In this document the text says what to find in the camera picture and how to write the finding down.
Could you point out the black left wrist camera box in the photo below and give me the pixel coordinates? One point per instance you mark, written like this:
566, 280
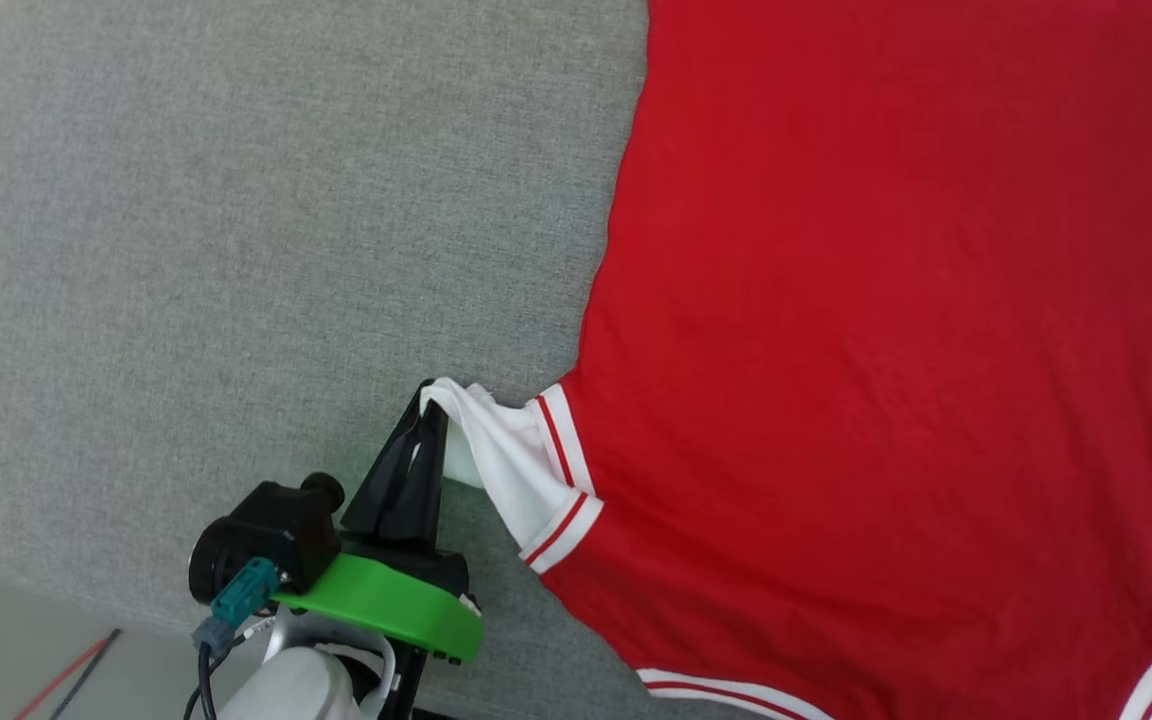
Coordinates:
266, 530

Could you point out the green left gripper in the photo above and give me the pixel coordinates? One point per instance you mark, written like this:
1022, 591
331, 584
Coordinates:
406, 605

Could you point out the red and white basketball jersey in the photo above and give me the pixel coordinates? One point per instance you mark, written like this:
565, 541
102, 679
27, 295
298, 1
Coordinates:
886, 350

